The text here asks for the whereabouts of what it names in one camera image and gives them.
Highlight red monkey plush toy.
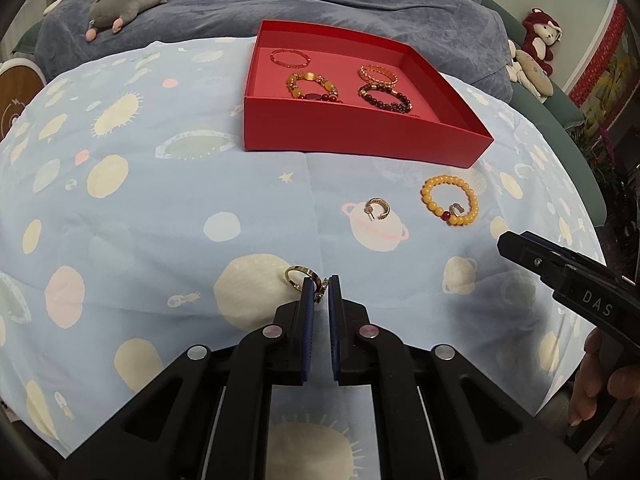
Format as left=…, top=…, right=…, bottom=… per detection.
left=521, top=7, right=563, bottom=77

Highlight round wooden disc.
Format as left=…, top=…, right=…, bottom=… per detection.
left=0, top=60, right=47, bottom=147

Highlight green sofa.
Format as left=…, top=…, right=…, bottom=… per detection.
left=480, top=0, right=586, bottom=133

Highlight dark bead bracelet gold accents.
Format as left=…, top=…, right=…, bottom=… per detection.
left=357, top=83, right=415, bottom=113

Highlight dark houseplant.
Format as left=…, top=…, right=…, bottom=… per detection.
left=570, top=125, right=640, bottom=243

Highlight person's right hand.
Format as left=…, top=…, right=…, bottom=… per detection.
left=569, top=327, right=640, bottom=428

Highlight wide gold bangle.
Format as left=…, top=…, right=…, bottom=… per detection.
left=357, top=64, right=399, bottom=87

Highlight dark red bead bracelet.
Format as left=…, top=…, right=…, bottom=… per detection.
left=302, top=89, right=347, bottom=107

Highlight gold hoop earring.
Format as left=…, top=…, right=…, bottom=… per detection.
left=363, top=197, right=392, bottom=222

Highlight orange bead bracelet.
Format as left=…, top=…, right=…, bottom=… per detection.
left=421, top=175, right=479, bottom=227

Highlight grey plush toy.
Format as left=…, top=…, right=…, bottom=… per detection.
left=85, top=0, right=170, bottom=42

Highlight yellow wall poster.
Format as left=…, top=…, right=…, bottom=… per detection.
left=582, top=35, right=640, bottom=141

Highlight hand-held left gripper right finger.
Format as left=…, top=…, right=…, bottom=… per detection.
left=326, top=275, right=587, bottom=480

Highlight red cardboard box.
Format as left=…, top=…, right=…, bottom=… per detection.
left=242, top=20, right=495, bottom=169

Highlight thin gold bangle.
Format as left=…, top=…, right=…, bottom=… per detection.
left=270, top=48, right=308, bottom=68

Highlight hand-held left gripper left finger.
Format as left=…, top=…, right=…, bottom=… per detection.
left=59, top=276, right=321, bottom=480

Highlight yellow bead bracelet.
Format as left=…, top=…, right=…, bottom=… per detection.
left=285, top=72, right=335, bottom=101

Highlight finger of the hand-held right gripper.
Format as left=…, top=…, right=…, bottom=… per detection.
left=497, top=231, right=571, bottom=293
left=520, top=230, right=609, bottom=270

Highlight beige plush toy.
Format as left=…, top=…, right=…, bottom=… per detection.
left=506, top=40, right=555, bottom=99

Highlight red wall banner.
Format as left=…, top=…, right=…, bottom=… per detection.
left=570, top=4, right=627, bottom=107

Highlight gold ring with gem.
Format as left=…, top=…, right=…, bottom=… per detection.
left=285, top=266, right=331, bottom=305

